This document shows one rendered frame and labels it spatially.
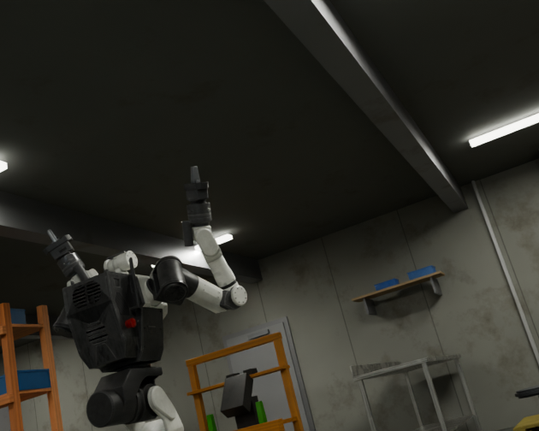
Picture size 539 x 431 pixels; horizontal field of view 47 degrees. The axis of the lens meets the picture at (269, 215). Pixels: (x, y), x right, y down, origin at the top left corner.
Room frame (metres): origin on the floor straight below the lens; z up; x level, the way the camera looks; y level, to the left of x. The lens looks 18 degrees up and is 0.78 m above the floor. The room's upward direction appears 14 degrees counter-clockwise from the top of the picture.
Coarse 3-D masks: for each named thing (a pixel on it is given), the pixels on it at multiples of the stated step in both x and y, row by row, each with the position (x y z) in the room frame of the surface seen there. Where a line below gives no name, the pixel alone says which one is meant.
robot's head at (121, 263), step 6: (126, 252) 2.17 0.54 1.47; (132, 252) 2.20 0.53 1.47; (114, 258) 2.20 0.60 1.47; (120, 258) 2.17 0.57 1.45; (126, 258) 2.16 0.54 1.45; (108, 264) 2.20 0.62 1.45; (114, 264) 2.19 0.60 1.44; (120, 264) 2.18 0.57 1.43; (126, 264) 2.17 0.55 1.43; (114, 270) 2.21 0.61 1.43; (120, 270) 2.19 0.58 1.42; (126, 270) 2.21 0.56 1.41
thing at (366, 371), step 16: (352, 368) 6.75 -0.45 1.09; (368, 368) 7.25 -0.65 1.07; (384, 368) 7.87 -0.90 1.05; (400, 368) 6.52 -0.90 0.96; (416, 368) 7.82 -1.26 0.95; (432, 384) 6.46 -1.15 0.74; (464, 384) 8.33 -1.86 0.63; (368, 400) 6.74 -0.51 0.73; (368, 416) 6.73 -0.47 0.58; (464, 416) 8.27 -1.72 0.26
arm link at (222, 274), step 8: (208, 264) 2.27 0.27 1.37; (216, 264) 2.25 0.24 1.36; (224, 264) 2.27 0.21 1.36; (216, 272) 2.27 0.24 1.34; (224, 272) 2.27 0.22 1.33; (232, 272) 2.30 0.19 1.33; (216, 280) 2.29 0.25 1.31; (224, 280) 2.28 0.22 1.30; (232, 280) 2.29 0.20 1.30; (224, 288) 2.30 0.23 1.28
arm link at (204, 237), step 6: (204, 228) 2.17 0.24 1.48; (198, 234) 2.17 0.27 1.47; (204, 234) 2.17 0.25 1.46; (210, 234) 2.18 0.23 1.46; (198, 240) 2.18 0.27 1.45; (204, 240) 2.18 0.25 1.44; (210, 240) 2.19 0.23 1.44; (204, 246) 2.19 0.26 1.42; (210, 246) 2.20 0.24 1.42; (216, 246) 2.20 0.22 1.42; (204, 252) 2.20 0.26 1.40; (210, 252) 2.20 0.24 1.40; (216, 252) 2.21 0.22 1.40; (204, 258) 2.25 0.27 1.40; (210, 258) 2.23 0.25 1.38; (216, 258) 2.24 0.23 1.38
